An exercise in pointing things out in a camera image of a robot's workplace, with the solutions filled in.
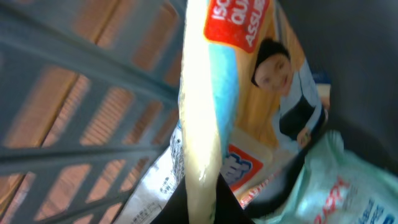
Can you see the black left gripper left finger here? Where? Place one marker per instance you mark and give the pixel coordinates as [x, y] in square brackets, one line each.
[227, 208]

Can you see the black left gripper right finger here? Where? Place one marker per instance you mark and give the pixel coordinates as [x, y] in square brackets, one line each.
[354, 44]

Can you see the yellow snack packet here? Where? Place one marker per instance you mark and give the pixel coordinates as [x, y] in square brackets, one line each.
[247, 101]

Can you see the dark snack packet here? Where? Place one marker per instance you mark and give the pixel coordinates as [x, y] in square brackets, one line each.
[157, 186]

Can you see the light green snack packet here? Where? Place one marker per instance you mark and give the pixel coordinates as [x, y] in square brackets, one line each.
[336, 186]

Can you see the grey plastic mesh basket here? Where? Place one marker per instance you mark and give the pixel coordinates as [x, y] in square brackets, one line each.
[88, 103]

